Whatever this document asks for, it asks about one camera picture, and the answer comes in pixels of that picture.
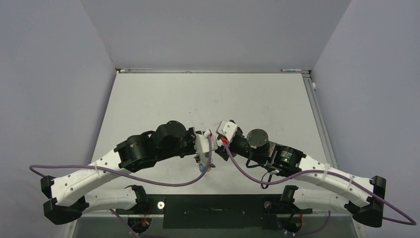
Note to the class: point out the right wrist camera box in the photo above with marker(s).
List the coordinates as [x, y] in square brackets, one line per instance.
[226, 131]

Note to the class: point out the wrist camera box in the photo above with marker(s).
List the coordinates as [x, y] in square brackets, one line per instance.
[226, 131]
[204, 144]

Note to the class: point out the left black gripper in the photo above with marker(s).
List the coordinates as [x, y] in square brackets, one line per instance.
[192, 136]

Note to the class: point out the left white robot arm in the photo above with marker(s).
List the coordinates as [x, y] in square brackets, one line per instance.
[80, 192]

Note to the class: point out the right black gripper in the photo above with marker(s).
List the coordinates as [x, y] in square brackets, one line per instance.
[222, 150]

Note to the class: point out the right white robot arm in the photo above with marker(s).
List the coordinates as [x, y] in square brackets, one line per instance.
[283, 161]

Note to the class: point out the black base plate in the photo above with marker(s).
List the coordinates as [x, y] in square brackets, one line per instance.
[229, 211]

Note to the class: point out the aluminium table frame rail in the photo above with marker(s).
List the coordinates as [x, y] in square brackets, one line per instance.
[316, 105]

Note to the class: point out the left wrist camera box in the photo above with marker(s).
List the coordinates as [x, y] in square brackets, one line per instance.
[204, 144]

